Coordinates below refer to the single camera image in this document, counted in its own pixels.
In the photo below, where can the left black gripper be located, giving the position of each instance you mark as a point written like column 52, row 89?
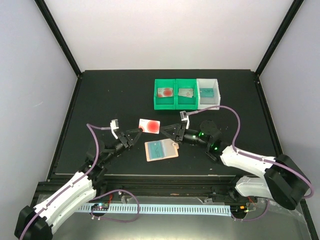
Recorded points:
column 128, row 139

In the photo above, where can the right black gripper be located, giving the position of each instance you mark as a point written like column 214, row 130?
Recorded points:
column 178, row 135

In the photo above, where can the beige card holder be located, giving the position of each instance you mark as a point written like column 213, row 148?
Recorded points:
column 170, row 149

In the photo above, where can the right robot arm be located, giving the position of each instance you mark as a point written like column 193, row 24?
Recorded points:
column 277, row 178

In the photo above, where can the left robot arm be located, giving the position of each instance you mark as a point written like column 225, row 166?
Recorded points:
column 42, row 221

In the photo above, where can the teal card in holder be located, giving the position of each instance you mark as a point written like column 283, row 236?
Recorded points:
column 155, row 150

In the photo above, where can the red circle card in bin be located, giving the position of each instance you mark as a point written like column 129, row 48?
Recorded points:
column 160, row 92

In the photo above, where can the grey patterned card in bin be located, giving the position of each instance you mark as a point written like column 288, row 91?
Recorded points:
column 186, row 92

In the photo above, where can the teal card in bin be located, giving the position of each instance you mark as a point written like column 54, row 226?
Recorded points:
column 206, row 92

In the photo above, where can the left green bin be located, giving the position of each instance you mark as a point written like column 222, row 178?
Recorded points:
column 164, row 103

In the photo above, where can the green bin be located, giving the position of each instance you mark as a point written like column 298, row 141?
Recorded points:
column 185, row 103
column 164, row 103

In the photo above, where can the middle green bin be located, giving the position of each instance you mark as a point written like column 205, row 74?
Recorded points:
column 185, row 103

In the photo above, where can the white bin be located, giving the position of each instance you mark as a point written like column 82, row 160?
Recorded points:
column 208, row 102

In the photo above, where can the left small circuit board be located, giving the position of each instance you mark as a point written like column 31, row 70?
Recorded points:
column 100, row 207

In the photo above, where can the small circuit board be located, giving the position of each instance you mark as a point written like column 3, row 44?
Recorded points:
column 100, row 207
column 239, row 209

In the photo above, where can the right small circuit board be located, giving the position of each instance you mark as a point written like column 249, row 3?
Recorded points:
column 239, row 209

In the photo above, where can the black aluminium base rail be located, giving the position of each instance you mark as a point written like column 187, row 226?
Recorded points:
column 233, row 187

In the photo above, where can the white slotted cable duct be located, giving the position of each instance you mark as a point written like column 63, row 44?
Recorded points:
column 161, row 209

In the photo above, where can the right black frame post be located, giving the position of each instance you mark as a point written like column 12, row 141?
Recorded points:
column 282, row 29

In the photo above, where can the black frame post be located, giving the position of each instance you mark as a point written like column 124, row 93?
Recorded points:
column 282, row 29
column 46, row 13

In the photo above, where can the left black frame post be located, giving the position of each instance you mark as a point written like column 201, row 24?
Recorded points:
column 46, row 13

